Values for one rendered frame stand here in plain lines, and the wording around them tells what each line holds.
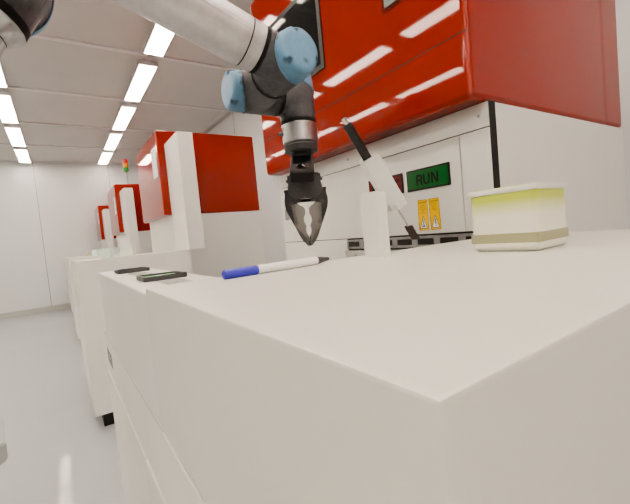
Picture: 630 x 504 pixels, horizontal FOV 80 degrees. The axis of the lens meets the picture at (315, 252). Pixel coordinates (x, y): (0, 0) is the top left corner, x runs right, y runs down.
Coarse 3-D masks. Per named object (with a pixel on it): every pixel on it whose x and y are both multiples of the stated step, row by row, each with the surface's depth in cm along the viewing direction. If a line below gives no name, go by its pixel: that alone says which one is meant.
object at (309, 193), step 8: (296, 144) 77; (304, 144) 77; (312, 144) 78; (288, 152) 79; (296, 152) 79; (304, 152) 79; (312, 152) 82; (288, 176) 79; (320, 176) 78; (288, 184) 77; (296, 184) 78; (304, 184) 78; (312, 184) 78; (320, 184) 78; (288, 192) 78; (296, 192) 78; (304, 192) 78; (312, 192) 78; (320, 192) 78; (296, 200) 84; (304, 200) 84; (312, 200) 78
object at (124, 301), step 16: (112, 272) 78; (144, 272) 71; (160, 272) 65; (112, 288) 62; (128, 288) 47; (144, 288) 42; (112, 304) 65; (128, 304) 48; (144, 304) 38; (112, 320) 68; (128, 320) 50; (144, 320) 40; (112, 336) 72; (128, 336) 52; (144, 336) 41; (128, 352) 54; (144, 352) 42; (128, 368) 56; (144, 368) 43; (144, 384) 44; (160, 416) 38
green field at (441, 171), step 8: (432, 168) 82; (440, 168) 80; (408, 176) 88; (416, 176) 86; (424, 176) 84; (432, 176) 82; (440, 176) 80; (408, 184) 88; (416, 184) 86; (424, 184) 84; (432, 184) 82; (440, 184) 81
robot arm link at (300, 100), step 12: (300, 84) 76; (312, 84) 79; (288, 96) 74; (300, 96) 76; (312, 96) 78; (288, 108) 76; (300, 108) 76; (312, 108) 78; (288, 120) 77; (312, 120) 78
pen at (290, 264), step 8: (264, 264) 41; (272, 264) 41; (280, 264) 42; (288, 264) 42; (296, 264) 43; (304, 264) 44; (312, 264) 45; (224, 272) 38; (232, 272) 38; (240, 272) 39; (248, 272) 39; (256, 272) 40; (264, 272) 41
